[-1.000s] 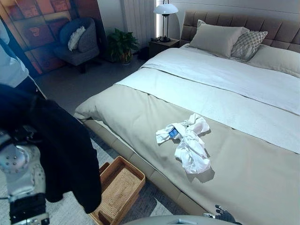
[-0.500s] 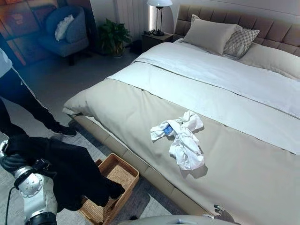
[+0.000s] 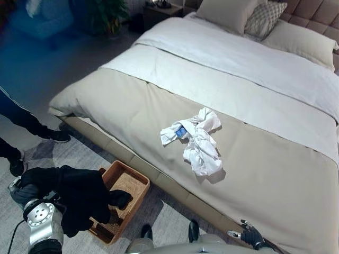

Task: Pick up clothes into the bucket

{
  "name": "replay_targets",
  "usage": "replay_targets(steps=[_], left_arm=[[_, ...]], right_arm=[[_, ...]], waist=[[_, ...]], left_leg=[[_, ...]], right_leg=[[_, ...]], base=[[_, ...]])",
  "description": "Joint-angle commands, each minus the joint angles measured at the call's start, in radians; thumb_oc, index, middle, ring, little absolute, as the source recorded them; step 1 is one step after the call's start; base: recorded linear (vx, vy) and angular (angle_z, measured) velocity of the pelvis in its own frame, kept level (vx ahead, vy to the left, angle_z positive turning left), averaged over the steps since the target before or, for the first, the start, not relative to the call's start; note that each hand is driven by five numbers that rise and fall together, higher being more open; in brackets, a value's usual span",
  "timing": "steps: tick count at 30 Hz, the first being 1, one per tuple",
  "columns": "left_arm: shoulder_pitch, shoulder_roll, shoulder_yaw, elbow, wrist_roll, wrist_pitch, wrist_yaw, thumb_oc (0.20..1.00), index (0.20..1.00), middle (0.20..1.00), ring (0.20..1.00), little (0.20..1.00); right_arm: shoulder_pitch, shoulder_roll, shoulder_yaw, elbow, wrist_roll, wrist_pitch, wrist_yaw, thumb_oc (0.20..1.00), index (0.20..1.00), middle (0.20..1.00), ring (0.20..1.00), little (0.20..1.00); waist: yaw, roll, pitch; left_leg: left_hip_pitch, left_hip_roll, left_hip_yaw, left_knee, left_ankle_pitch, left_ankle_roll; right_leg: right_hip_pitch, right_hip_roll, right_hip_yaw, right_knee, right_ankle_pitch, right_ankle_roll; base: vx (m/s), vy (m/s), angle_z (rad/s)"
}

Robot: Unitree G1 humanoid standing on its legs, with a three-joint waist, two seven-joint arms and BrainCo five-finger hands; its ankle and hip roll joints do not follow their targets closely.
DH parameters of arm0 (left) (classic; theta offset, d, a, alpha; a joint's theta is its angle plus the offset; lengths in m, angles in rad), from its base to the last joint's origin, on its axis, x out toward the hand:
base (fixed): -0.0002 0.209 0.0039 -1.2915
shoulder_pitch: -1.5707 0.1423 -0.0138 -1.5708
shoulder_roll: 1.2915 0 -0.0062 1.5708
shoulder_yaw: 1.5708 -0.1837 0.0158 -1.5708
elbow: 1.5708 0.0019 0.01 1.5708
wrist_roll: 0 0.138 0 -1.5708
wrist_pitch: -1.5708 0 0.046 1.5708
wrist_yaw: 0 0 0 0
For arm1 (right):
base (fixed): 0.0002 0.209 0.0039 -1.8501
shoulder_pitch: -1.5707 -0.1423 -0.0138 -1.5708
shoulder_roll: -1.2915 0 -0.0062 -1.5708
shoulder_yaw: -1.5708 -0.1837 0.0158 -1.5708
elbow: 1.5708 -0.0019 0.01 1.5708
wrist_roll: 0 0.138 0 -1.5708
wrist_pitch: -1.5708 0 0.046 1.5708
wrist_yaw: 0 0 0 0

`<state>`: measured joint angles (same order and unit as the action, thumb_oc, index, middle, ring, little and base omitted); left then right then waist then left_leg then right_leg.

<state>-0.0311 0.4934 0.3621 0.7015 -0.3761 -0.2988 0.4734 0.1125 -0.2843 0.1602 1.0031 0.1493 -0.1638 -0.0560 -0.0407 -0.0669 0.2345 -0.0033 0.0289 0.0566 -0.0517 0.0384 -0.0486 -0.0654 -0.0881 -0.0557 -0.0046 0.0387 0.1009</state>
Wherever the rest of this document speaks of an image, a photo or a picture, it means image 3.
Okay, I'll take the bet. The large bed with beige duvet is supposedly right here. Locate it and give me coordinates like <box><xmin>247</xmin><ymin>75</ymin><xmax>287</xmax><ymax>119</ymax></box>
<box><xmin>47</xmin><ymin>10</ymin><xmax>339</xmax><ymax>254</ymax></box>

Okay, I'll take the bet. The white crumpled garment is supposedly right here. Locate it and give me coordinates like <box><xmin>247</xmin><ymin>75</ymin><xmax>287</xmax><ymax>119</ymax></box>
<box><xmin>159</xmin><ymin>106</ymin><xmax>224</xmax><ymax>176</ymax></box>

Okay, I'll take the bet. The long beige pillow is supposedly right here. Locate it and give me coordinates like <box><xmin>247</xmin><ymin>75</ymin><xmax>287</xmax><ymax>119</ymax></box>
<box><xmin>262</xmin><ymin>20</ymin><xmax>339</xmax><ymax>72</ymax></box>

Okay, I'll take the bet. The grey patterned cushion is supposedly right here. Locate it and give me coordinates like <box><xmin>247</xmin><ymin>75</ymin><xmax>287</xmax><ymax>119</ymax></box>
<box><xmin>244</xmin><ymin>2</ymin><xmax>288</xmax><ymax>41</ymax></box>

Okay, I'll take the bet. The tufted brown headboard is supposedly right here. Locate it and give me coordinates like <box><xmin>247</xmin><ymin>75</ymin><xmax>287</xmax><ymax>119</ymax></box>
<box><xmin>266</xmin><ymin>0</ymin><xmax>339</xmax><ymax>44</ymax></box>

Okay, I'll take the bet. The dark wooden nightstand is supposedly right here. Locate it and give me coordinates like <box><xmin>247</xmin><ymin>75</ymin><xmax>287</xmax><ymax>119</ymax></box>
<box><xmin>142</xmin><ymin>4</ymin><xmax>184</xmax><ymax>29</ymax></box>

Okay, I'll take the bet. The plain beige pillow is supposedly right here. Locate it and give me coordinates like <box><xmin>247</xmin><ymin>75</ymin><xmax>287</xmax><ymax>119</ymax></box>
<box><xmin>195</xmin><ymin>0</ymin><xmax>268</xmax><ymax>35</ymax></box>

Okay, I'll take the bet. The person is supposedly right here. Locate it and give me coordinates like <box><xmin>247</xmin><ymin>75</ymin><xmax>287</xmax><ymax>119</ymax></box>
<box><xmin>0</xmin><ymin>85</ymin><xmax>72</xmax><ymax>177</ymax></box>

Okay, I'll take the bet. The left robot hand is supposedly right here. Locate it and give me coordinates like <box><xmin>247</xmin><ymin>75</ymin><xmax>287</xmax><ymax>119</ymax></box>
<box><xmin>16</xmin><ymin>169</ymin><xmax>51</xmax><ymax>199</ymax></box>

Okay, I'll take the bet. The black garment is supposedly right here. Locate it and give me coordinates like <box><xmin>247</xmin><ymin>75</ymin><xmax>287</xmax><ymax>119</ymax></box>
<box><xmin>20</xmin><ymin>165</ymin><xmax>132</xmax><ymax>238</ymax></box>

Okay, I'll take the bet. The brown woven basket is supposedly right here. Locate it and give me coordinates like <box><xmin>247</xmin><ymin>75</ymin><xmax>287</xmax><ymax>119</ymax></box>
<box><xmin>86</xmin><ymin>160</ymin><xmax>150</xmax><ymax>245</ymax></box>

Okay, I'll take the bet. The blue armchair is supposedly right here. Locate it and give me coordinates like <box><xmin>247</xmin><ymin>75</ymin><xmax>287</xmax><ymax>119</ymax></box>
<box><xmin>7</xmin><ymin>0</ymin><xmax>75</xmax><ymax>50</ymax></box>

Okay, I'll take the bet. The green potted plant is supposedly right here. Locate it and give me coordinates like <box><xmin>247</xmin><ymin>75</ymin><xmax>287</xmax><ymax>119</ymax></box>
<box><xmin>86</xmin><ymin>0</ymin><xmax>130</xmax><ymax>38</ymax></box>

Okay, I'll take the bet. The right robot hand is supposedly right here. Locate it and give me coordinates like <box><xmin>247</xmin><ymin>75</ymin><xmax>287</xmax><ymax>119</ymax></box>
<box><xmin>227</xmin><ymin>219</ymin><xmax>266</xmax><ymax>251</ymax></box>

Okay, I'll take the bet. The grey patterned rug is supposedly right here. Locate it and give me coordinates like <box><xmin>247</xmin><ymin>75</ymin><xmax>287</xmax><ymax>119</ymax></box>
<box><xmin>0</xmin><ymin>132</ymin><xmax>228</xmax><ymax>254</ymax></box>

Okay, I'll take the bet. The silver robot body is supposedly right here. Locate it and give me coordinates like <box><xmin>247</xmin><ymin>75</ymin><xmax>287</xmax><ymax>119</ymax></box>
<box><xmin>126</xmin><ymin>219</ymin><xmax>281</xmax><ymax>254</ymax></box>

